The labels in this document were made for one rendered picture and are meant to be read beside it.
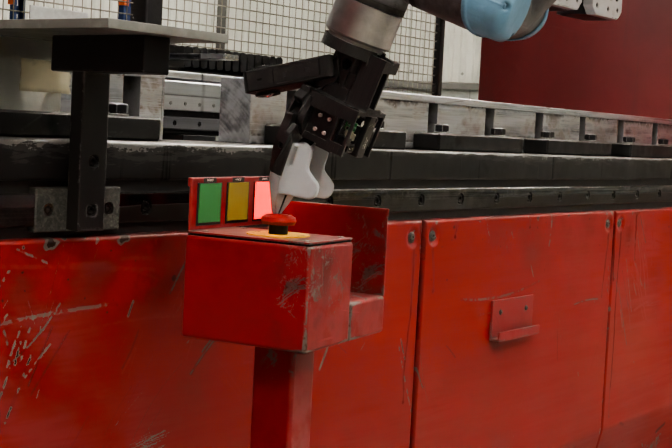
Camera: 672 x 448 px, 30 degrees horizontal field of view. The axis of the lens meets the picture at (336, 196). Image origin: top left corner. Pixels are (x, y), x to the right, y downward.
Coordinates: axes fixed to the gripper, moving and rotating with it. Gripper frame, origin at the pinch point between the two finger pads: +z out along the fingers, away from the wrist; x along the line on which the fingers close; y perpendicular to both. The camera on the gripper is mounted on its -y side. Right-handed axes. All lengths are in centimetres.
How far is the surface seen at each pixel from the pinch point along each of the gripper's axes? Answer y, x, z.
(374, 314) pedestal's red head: 11.9, 11.9, 9.7
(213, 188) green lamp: -7.4, -1.0, 1.9
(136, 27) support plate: -12.8, -18.0, -14.0
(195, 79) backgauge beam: -50, 55, 2
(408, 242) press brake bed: -4, 57, 11
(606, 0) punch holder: -16, 146, -35
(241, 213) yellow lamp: -6.3, 5.5, 4.8
